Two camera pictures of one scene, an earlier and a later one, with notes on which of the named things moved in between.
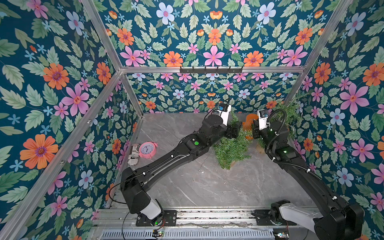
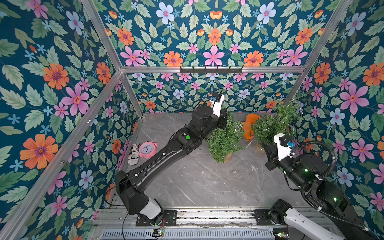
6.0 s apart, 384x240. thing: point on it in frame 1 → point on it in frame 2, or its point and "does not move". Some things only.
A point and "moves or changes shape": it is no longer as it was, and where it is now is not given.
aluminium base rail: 216,219 does not move
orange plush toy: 247,125 does not move
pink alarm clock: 147,149 does not move
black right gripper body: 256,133 → 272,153
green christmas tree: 229,150 moves or changes shape
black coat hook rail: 211,71 does not move
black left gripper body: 230,135 → 219,121
